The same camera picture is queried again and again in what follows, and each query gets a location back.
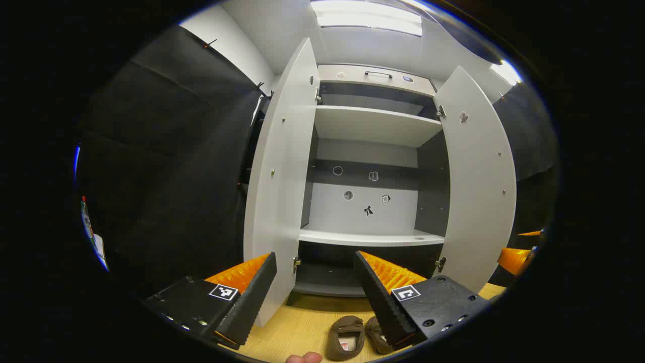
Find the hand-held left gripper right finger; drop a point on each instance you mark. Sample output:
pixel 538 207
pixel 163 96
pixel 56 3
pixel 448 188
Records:
pixel 380 302

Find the rectangular ceiling light panel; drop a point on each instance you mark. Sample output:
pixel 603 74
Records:
pixel 368 19
pixel 506 73

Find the white printed sheet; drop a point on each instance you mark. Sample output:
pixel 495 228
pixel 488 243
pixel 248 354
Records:
pixel 95 242

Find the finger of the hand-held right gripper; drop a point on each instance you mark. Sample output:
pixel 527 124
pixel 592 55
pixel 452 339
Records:
pixel 514 259
pixel 531 233

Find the black backdrop cloth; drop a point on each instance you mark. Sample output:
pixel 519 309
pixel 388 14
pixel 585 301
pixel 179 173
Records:
pixel 166 176
pixel 529 136

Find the white cabinet door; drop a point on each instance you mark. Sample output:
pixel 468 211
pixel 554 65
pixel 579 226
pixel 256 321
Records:
pixel 279 201
pixel 478 191

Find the brown suede shoe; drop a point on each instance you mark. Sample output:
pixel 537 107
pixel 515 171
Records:
pixel 375 335
pixel 347 327

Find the white cabinet drawer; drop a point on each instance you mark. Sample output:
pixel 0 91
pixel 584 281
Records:
pixel 352 83

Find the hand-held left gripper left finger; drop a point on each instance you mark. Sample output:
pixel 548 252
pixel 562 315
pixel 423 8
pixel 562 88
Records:
pixel 252 297

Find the white shoe cabinet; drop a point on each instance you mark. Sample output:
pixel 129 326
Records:
pixel 373 126

